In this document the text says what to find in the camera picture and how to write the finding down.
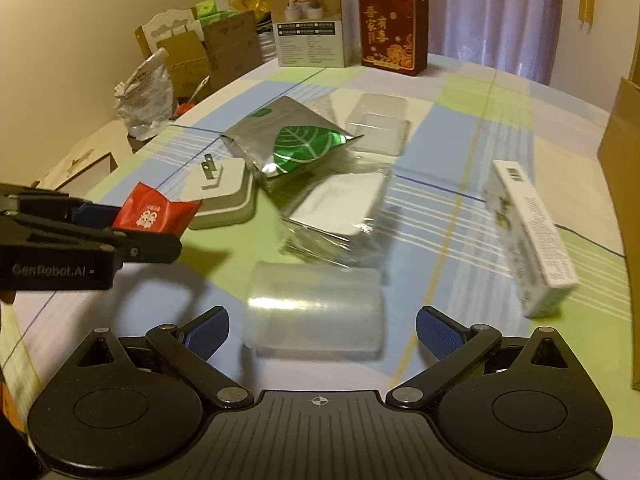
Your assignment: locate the white item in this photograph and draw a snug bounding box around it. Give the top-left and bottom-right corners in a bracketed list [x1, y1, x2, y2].
[274, 165, 392, 268]

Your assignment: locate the brown cardboard boxes stack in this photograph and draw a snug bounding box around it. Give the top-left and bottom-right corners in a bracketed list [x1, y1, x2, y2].
[154, 9, 262, 103]

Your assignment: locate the white long carton box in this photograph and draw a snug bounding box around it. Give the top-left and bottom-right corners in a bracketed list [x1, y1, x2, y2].
[484, 159, 579, 318]

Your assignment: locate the silver green leaf pouch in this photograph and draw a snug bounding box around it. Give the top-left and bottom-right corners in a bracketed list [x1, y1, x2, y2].
[224, 96, 357, 188]

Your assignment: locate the dark red gift box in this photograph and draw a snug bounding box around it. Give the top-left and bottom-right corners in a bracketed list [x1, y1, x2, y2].
[358, 0, 430, 76]

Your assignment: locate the white product photo box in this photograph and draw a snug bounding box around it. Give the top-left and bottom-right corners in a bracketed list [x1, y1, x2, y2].
[267, 0, 359, 68]

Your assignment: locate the clear plastic tray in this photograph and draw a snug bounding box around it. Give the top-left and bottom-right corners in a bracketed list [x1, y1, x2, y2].
[345, 93, 410, 157]

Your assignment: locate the green white small box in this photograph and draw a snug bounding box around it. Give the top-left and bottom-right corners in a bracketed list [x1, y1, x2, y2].
[195, 0, 234, 18]

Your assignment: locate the white carved chair back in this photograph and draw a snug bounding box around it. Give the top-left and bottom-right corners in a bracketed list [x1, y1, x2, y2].
[134, 9, 194, 58]

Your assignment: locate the brown cardboard bin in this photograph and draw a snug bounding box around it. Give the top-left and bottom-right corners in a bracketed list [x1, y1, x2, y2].
[598, 78, 640, 390]

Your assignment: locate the red snack packet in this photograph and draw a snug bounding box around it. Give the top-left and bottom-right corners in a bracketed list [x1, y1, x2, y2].
[112, 182, 202, 237]

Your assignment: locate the silver crumpled bag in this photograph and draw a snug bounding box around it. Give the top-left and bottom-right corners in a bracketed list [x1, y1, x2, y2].
[114, 48, 175, 141]

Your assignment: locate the clear plastic cylinder container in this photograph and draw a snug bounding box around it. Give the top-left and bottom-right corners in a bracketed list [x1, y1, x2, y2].
[242, 261, 385, 356]

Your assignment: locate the white power adapter plug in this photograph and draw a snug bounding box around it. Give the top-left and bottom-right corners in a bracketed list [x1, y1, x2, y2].
[180, 153, 256, 230]

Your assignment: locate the checkered tablecloth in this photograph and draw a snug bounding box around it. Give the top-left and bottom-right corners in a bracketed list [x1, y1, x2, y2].
[1, 55, 639, 438]

